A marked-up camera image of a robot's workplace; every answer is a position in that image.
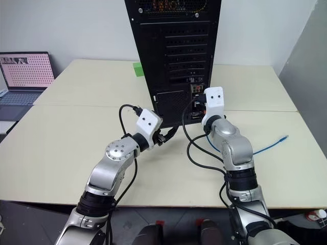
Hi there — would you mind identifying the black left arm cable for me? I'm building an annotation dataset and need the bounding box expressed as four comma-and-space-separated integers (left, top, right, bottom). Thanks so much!
119, 104, 144, 245

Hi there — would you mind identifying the black computer tower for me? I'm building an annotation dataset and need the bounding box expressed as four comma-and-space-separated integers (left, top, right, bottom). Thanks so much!
124, 0, 222, 129

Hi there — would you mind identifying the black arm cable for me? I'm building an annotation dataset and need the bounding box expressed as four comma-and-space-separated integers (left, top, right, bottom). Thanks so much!
119, 104, 144, 245
181, 93, 278, 232

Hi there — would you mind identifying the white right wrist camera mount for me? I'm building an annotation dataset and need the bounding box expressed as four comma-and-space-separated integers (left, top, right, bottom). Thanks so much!
201, 86, 226, 129

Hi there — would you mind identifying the dark grey side desk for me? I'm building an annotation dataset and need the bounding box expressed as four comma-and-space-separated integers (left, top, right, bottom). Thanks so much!
0, 104, 35, 143

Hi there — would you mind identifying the blue ethernet cable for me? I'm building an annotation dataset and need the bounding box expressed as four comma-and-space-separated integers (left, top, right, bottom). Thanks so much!
206, 134, 290, 155

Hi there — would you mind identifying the green block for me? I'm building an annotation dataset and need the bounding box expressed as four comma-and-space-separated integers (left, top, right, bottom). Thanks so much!
132, 62, 145, 78

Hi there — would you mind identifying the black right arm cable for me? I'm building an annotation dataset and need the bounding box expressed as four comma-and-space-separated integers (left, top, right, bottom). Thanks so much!
181, 93, 278, 232

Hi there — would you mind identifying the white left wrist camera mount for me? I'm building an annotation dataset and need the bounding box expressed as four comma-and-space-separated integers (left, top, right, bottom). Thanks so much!
135, 108, 164, 150

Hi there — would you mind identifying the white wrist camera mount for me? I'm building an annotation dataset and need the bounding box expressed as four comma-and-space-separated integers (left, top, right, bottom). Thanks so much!
201, 86, 226, 129
135, 108, 164, 150

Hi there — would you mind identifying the dark rounded shape red tab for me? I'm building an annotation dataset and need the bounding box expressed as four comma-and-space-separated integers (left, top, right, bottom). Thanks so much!
195, 218, 223, 245
136, 220, 165, 245

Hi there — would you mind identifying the open grey laptop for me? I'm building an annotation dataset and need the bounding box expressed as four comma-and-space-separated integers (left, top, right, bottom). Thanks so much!
0, 52, 56, 107

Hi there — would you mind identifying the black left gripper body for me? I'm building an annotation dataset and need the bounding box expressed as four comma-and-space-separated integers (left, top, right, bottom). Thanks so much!
154, 128, 167, 146

